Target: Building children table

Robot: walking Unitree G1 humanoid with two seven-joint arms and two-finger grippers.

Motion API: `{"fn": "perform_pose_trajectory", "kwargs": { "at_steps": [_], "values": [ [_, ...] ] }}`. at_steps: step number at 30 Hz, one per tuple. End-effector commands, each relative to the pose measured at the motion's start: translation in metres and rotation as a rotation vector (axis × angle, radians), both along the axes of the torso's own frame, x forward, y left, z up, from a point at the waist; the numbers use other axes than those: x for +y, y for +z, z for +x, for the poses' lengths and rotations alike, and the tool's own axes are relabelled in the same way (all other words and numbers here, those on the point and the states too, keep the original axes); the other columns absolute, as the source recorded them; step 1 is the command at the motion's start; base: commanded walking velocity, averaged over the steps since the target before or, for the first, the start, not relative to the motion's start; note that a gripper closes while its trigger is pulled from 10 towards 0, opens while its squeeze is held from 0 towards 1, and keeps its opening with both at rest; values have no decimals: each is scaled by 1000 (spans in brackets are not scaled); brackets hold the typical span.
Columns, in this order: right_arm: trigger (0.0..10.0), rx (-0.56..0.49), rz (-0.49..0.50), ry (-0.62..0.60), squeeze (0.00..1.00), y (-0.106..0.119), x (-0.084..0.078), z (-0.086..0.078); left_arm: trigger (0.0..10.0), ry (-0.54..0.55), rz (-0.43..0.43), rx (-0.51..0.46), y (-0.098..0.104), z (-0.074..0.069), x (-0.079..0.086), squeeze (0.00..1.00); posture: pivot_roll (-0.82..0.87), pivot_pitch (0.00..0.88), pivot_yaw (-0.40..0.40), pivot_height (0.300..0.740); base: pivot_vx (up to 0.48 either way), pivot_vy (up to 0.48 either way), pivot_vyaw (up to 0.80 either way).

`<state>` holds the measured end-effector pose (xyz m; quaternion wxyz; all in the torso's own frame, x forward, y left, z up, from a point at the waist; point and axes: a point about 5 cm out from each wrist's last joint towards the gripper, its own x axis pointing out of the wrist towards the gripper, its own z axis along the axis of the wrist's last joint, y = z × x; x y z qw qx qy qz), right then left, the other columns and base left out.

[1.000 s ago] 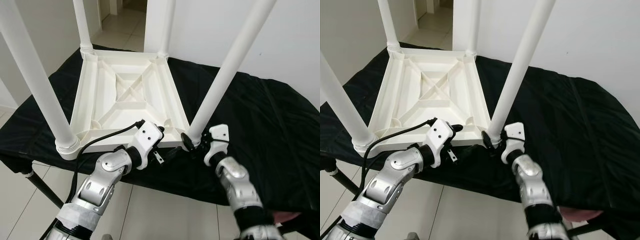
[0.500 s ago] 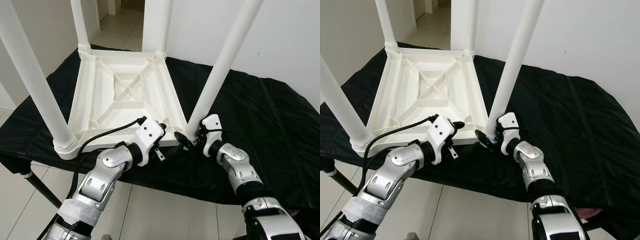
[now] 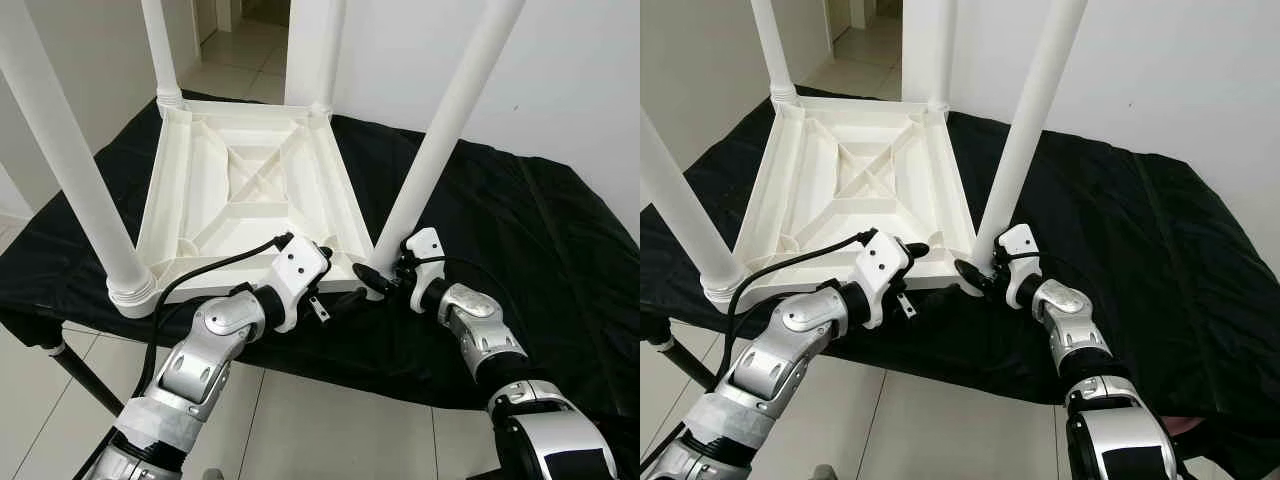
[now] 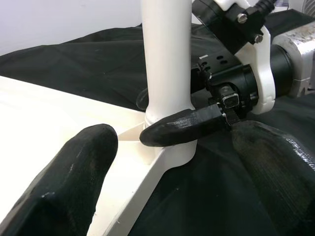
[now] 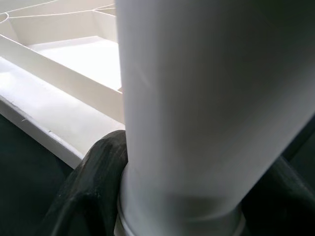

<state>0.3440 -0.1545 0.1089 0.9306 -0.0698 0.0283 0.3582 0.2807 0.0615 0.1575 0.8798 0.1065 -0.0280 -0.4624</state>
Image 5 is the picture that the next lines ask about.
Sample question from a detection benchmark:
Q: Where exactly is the white plastic table leg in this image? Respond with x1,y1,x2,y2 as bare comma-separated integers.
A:
113,0,315,236

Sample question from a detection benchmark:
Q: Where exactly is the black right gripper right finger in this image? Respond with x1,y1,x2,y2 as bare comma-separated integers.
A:
241,156,315,236

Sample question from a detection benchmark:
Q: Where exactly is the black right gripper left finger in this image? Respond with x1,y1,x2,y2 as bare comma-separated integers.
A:
45,129,129,236

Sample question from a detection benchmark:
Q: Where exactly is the black cloth table cover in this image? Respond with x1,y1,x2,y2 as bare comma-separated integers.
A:
0,114,315,236

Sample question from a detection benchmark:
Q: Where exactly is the white plastic table top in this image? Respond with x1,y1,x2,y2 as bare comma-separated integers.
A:
0,0,126,171

